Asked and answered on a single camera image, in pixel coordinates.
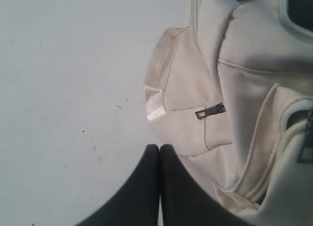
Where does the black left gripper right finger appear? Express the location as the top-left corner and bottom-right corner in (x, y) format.
(160, 144), (220, 226)

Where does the beige duffel bag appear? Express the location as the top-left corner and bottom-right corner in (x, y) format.
(144, 0), (313, 226)

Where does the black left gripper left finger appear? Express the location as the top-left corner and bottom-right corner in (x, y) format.
(78, 144), (160, 226)

